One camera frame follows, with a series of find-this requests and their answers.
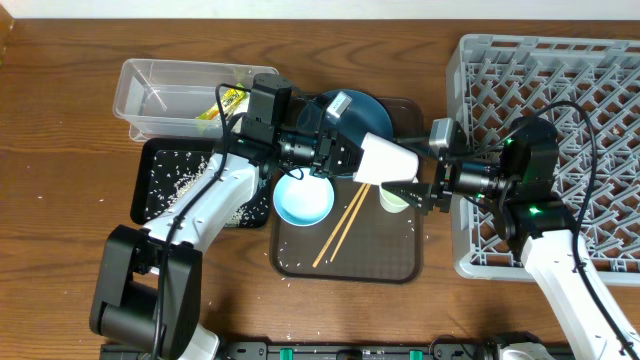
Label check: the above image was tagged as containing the white cup pink inside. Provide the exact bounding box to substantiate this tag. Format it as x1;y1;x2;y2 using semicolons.
353;133;419;185

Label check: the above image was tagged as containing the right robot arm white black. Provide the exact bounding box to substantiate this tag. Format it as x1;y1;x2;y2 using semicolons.
382;117;639;359

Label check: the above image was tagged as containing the clear plastic waste bin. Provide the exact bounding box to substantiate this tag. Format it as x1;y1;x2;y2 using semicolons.
113;59;278;142

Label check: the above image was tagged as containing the wooden chopstick right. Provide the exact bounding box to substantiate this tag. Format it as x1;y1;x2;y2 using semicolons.
330;184;371;262

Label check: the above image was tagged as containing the grey dishwasher rack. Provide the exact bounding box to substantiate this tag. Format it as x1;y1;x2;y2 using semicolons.
446;34;639;286

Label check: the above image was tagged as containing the white cup green inside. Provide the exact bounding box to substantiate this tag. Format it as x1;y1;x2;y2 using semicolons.
378;186;409;213

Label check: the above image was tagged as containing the black rail with green clips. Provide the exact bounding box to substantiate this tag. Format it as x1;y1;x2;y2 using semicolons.
99;340;566;360

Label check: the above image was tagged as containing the light blue small bowl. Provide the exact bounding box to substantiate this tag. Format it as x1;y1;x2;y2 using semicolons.
273;168;335;227

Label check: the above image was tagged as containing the yellow green snack wrapper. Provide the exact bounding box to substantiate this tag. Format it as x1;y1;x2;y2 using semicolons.
196;83;250;121

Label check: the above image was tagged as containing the brown serving tray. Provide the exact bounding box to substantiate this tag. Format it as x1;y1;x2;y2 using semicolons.
269;93;424;285

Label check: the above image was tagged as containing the pile of white rice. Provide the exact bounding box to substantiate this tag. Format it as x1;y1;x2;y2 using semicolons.
142;150;270;228

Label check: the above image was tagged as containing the black waste tray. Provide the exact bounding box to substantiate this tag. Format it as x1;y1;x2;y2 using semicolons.
130;138;271;228

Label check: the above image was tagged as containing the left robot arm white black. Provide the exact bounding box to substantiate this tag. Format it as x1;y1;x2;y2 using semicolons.
89;73;363;359

